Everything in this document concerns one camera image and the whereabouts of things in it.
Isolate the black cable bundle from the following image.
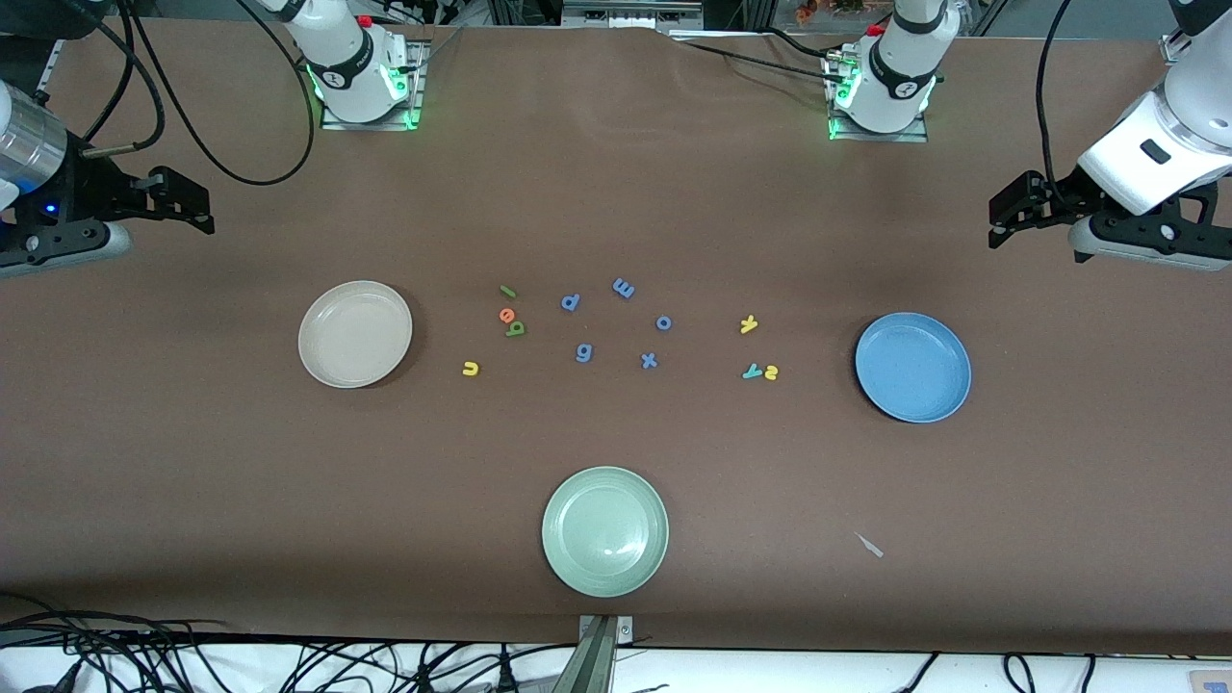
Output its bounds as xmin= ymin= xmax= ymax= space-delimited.
xmin=0 ymin=592 xmax=675 ymax=693

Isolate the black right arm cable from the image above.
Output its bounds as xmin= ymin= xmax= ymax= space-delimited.
xmin=82 ymin=0 xmax=319 ymax=186

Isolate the aluminium table edge rail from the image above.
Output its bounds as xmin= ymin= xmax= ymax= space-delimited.
xmin=34 ymin=34 xmax=73 ymax=97

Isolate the black cable lying on table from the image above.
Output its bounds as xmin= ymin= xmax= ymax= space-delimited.
xmin=669 ymin=29 xmax=853 ymax=88

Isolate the aluminium frame crossbar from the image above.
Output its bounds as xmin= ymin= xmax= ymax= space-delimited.
xmin=561 ymin=0 xmax=706 ymax=30

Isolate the grey metal camera post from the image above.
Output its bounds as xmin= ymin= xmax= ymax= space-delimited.
xmin=576 ymin=614 xmax=634 ymax=693

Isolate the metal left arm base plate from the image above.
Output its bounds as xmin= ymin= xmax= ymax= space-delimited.
xmin=826 ymin=53 xmax=930 ymax=143

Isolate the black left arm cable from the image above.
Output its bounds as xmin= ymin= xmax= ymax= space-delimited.
xmin=1035 ymin=0 xmax=1084 ymax=208

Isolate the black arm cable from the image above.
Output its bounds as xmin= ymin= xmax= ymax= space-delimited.
xmin=1035 ymin=0 xmax=1084 ymax=208
xmin=82 ymin=0 xmax=319 ymax=186

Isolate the blue round plate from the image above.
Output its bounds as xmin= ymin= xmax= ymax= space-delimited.
xmin=855 ymin=312 xmax=973 ymax=424

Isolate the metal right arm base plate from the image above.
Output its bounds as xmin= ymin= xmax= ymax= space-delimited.
xmin=321 ymin=38 xmax=424 ymax=131

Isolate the pale green round plate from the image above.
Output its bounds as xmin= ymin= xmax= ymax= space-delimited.
xmin=541 ymin=466 xmax=670 ymax=599

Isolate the beige brown round plate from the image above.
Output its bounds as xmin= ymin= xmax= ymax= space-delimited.
xmin=297 ymin=280 xmax=414 ymax=390

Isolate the brown table cover sheet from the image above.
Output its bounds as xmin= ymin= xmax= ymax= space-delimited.
xmin=0 ymin=17 xmax=1232 ymax=655

